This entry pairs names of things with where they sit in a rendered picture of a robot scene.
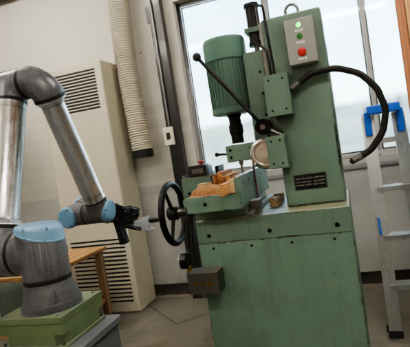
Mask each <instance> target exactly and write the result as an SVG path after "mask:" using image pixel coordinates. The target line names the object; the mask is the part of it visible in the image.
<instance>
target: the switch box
mask: <svg viewBox="0 0 410 347"><path fill-rule="evenodd" d="M297 22H300V23H301V27H300V28H303V30H302V31H298V32H295V31H294V30H296V29H299V28H297V27H296V26H295V24H296V23H297ZM283 24H284V29H285V38H286V43H287V49H288V58H289V63H290V66H291V67H299V66H303V65H309V64H313V63H318V62H319V58H318V52H317V47H316V38H315V33H314V23H313V18H312V15H310V16H306V17H301V18H298V19H292V20H289V21H284V22H283ZM298 33H302V34H303V38H302V39H301V40H298V39H297V38H296V35H297V34H298ZM302 40H305V42H304V43H298V44H296V42H297V41H302ZM299 48H305V49H306V53H305V55H304V56H307V59H303V60H299V58H300V57H304V56H299V55H298V49H299Z"/></svg>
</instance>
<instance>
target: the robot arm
mask: <svg viewBox="0 0 410 347"><path fill-rule="evenodd" d="M65 95H66V93H65V90H64V89H63V87H62V85H61V84H60V83H59V82H58V81H57V79H55V78H54V77H53V76H52V75H51V74H49V73H48V72H46V71H45V70H42V69H41V68H39V67H34V66H31V65H26V66H22V67H19V68H16V69H13V70H8V71H3V72H0V277H20V276H21V277H22V281H23V297H22V300H21V315H22V316H24V317H42V316H46V315H52V314H55V313H59V312H62V311H65V310H67V309H69V308H72V307H74V306H75V305H77V304H79V303H80V302H81V301H82V300H83V296H82V293H81V291H80V289H79V287H78V286H77V284H76V283H75V281H74V279H73V277H72V271H71V266H70V262H69V255H68V250H67V243H66V239H65V233H64V230H63V227H64V228H66V229H72V228H74V227H75V226H80V225H86V224H97V223H105V224H109V223H114V226H115V229H116V233H117V236H118V240H119V243H120V245H123V244H126V243H128V242H129V238H128V235H127V231H126V228H127V229H132V230H136V231H154V230H155V228H153V227H152V226H151V223H150V222H149V218H150V217H149V216H148V215H146V216H145V217H142V218H140V219H138V217H139V215H140V212H139V211H140V208H137V207H134V208H133V207H132V206H130V205H129V206H125V207H124V206H122V205H119V204H118V203H114V202H113V201H112V200H110V199H108V200H107V198H106V196H105V194H104V193H103V190H102V188H101V186H100V183H99V181H98V179H97V177H96V174H95V172H94V169H93V167H92V165H91V163H90V161H89V158H88V156H87V153H86V151H85V148H84V147H83V144H82V142H81V139H80V137H79V135H78V132H77V130H76V128H75V125H74V123H73V120H72V118H71V116H70V114H69V111H68V109H67V106H66V104H65V101H64V98H65ZM28 99H32V100H33V101H34V104H35V105H36V106H37V107H40V108H41V109H42V111H43V113H44V115H45V118H46V120H47V122H48V124H49V126H50V129H51V130H52V133H53V135H54V137H55V139H56V142H57V144H58V146H59V148H60V151H61V153H62V155H63V157H64V159H65V162H66V163H67V166H68V168H69V170H70V173H71V175H72V177H73V179H74V182H75V183H76V186H77V188H78V190H79V192H80V195H81V197H78V198H77V199H76V200H75V201H74V203H73V204H71V205H69V206H67V207H63V208H62V209H61V210H60V211H59V213H58V221H55V220H43V221H36V222H28V223H22V221H21V195H22V183H23V159H24V147H25V122H26V109H27V108H28Z"/></svg>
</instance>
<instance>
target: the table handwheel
mask: <svg viewBox="0 0 410 347"><path fill-rule="evenodd" d="M170 187H171V188H173V189H174V191H175V192H176V194H177V196H178V199H179V201H180V207H181V208H179V207H173V206H172V204H171V201H170V200H169V197H168V194H167V190H168V189H169V188H170ZM165 199H166V202H167V204H168V206H169V207H168V209H167V210H166V216H167V218H168V219H169V220H171V234H170V233H169V230H168V228H167V225H166V219H165V213H164V201H165ZM183 200H184V197H183V193H182V190H181V189H180V187H179V186H178V185H177V184H176V183H175V182H172V181H168V182H166V183H164V185H163V186H162V188H161V190H160V194H159V198H158V218H159V223H160V228H161V231H162V234H163V236H164V238H165V240H166V241H167V242H168V243H169V244H170V245H171V246H179V245H181V243H183V241H184V239H185V237H186V228H185V226H186V225H185V213H186V212H185V210H184V205H183ZM180 217H182V228H181V231H180V235H179V238H178V239H177V240H175V221H176V220H179V219H180Z"/></svg>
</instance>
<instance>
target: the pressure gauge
mask: <svg viewBox="0 0 410 347"><path fill-rule="evenodd" d="M178 264H179V267H180V269H188V273H189V272H190V271H192V268H191V257H190V255H189V253H180V254H179V257H178Z"/></svg>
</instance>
